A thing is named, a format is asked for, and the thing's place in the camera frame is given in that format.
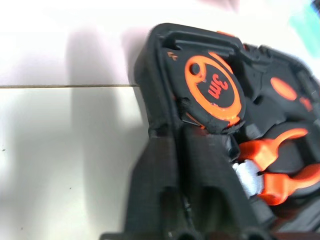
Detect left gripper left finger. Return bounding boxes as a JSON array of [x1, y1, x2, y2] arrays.
[[124, 134, 191, 235]]

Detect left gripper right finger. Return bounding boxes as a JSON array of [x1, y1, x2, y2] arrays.
[[179, 129, 272, 235]]

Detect black plastic tool case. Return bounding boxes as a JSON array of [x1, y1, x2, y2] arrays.
[[133, 22, 320, 233]]

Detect black orange tape measure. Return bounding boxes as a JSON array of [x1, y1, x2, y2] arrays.
[[167, 48, 247, 135]]

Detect blue sheet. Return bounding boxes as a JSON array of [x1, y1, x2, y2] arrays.
[[289, 0, 320, 57]]

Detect orange handled pliers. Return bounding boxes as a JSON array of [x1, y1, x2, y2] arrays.
[[231, 128, 320, 207]]

